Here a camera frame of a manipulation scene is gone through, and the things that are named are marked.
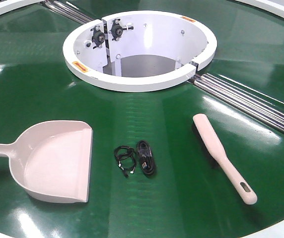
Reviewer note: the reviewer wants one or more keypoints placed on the pink plastic dustpan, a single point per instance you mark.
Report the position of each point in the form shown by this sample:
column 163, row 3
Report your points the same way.
column 51, row 160

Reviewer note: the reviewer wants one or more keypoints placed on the pink hand brush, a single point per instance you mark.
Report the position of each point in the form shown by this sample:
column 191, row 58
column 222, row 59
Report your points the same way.
column 217, row 151

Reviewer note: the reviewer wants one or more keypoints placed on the top-left steel conveyor rollers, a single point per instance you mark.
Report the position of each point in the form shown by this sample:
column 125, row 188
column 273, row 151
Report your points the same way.
column 67, row 10

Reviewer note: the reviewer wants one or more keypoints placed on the right steel conveyor rollers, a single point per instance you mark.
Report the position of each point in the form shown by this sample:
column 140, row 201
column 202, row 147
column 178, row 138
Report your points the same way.
column 229, row 91

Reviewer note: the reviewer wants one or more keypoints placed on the orange warning sticker front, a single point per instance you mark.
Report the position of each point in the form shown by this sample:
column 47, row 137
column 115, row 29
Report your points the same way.
column 80, row 66

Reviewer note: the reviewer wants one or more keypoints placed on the orange warning sticker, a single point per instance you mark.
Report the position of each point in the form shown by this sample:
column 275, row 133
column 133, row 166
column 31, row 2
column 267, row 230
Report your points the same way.
column 188, row 19
column 80, row 66

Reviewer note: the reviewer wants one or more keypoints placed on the orange warning sticker rear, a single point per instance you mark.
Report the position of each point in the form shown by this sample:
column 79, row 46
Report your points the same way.
column 188, row 19

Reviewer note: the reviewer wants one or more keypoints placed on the white outer rim right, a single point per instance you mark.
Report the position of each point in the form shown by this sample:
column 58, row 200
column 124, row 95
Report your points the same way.
column 267, row 5

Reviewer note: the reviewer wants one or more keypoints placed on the white rim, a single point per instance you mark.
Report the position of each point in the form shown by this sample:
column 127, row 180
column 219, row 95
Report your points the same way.
column 9, row 5
column 267, row 5

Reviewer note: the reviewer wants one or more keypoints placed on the white outer rim left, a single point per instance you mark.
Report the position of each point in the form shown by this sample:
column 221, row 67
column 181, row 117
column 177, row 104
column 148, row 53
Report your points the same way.
column 9, row 5

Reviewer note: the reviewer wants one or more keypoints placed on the white central ring housing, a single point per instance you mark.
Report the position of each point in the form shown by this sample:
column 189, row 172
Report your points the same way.
column 190, row 45

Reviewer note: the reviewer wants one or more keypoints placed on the right black bearing mount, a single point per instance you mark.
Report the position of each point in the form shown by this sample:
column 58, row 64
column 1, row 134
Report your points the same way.
column 117, row 30

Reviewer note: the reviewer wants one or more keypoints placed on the black bearing mount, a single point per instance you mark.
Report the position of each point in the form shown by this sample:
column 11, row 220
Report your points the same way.
column 98, row 37
column 117, row 30

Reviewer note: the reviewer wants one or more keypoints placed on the left black bearing mount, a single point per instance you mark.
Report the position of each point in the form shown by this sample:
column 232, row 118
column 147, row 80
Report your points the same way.
column 98, row 37

